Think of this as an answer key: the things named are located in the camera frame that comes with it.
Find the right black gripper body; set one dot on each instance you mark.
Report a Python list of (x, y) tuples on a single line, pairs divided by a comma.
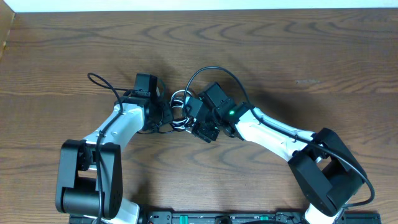
[(210, 129)]

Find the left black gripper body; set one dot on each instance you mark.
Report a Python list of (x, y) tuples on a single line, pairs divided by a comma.
[(162, 116)]

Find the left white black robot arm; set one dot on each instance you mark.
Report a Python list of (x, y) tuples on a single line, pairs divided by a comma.
[(90, 179)]

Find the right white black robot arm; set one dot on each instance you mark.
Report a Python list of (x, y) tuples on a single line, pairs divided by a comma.
[(324, 168)]

